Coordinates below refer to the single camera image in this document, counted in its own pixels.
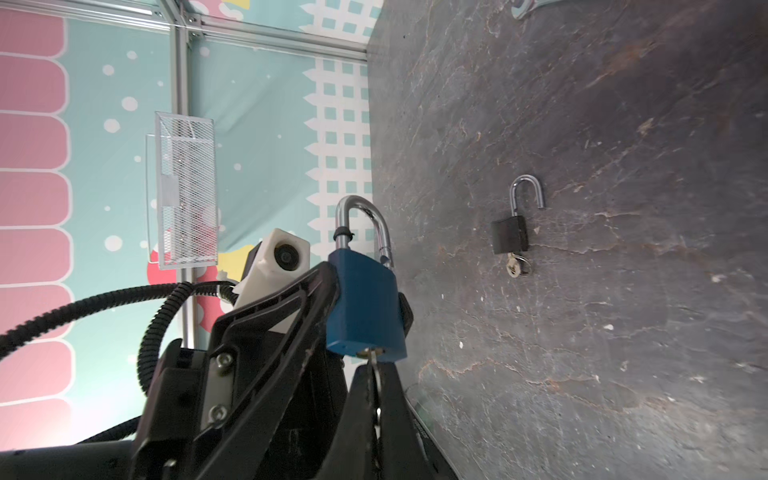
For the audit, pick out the white wire mesh basket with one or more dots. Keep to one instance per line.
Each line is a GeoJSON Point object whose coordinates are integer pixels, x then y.
{"type": "Point", "coordinates": [186, 192]}

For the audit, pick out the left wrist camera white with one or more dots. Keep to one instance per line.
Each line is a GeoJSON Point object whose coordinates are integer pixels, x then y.
{"type": "Point", "coordinates": [277, 261]}

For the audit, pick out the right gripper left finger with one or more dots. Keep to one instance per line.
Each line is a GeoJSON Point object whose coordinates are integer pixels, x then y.
{"type": "Point", "coordinates": [352, 451]}

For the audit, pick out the longer silver wrench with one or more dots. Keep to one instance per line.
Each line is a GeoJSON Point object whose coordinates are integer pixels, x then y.
{"type": "Point", "coordinates": [521, 8]}

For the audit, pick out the large blue padlock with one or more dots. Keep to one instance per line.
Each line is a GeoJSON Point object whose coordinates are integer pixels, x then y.
{"type": "Point", "coordinates": [366, 318]}

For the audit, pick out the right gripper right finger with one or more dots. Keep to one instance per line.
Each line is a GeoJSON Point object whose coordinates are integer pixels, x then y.
{"type": "Point", "coordinates": [406, 449]}

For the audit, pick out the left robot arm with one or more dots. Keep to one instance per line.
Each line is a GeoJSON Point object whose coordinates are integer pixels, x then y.
{"type": "Point", "coordinates": [69, 361]}

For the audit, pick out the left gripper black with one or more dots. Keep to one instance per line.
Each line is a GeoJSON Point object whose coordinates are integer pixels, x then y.
{"type": "Point", "coordinates": [263, 402]}

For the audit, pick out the black padlock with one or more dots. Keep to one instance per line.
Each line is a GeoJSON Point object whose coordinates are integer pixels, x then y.
{"type": "Point", "coordinates": [510, 235]}

